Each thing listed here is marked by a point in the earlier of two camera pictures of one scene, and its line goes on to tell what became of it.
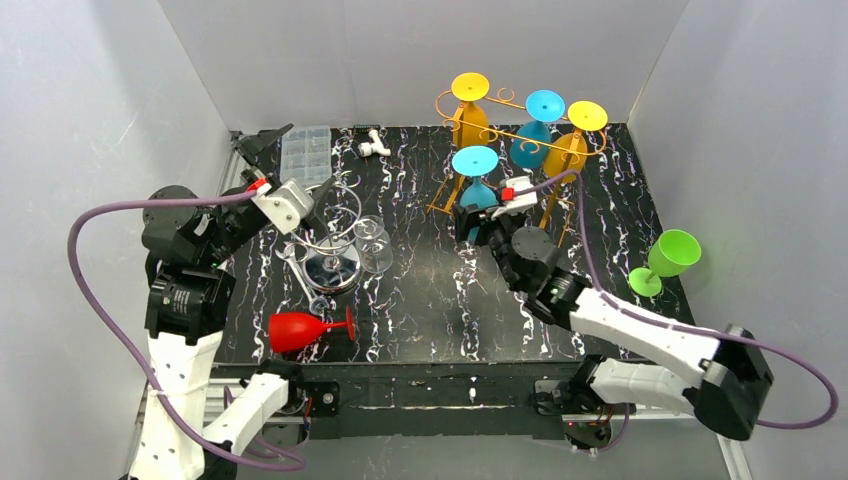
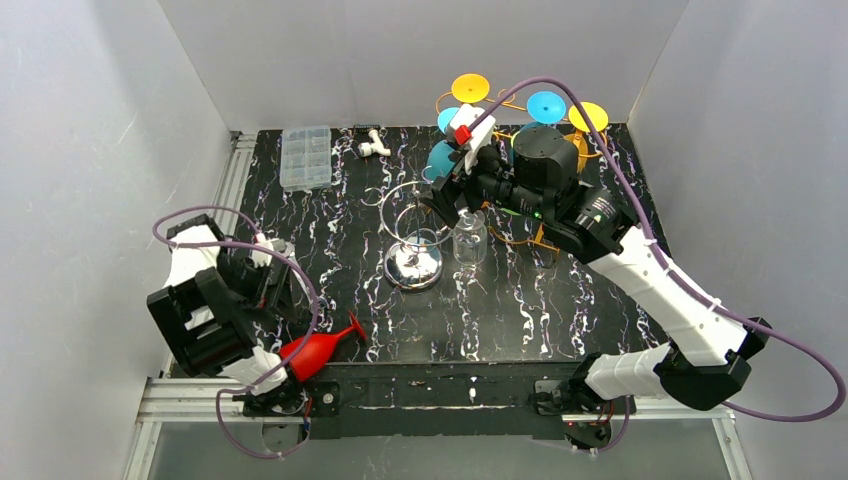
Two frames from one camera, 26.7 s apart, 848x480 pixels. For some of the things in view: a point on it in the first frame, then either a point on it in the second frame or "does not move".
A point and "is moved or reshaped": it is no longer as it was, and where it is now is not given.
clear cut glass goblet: (373, 244) → (470, 238)
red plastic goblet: (290, 331) is moved or reshaped
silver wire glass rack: (328, 244) → (412, 262)
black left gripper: (248, 177) → (279, 279)
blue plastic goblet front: (476, 161) is moved or reshaped
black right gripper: (468, 221) → (454, 188)
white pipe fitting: (369, 149) does not move
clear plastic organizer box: (306, 155) does not move
